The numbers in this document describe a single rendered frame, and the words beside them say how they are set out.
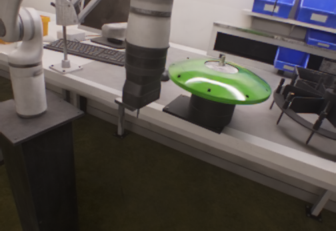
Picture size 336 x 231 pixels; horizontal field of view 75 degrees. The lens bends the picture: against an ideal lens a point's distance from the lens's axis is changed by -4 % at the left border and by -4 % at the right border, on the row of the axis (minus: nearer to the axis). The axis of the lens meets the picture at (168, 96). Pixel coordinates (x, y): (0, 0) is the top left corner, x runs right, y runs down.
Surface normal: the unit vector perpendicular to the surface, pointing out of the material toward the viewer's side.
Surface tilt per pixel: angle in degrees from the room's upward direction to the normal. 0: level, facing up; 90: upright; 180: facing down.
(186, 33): 90
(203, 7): 90
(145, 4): 90
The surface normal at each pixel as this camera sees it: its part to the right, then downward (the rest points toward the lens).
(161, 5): 0.46, 0.45
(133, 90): -0.47, -0.02
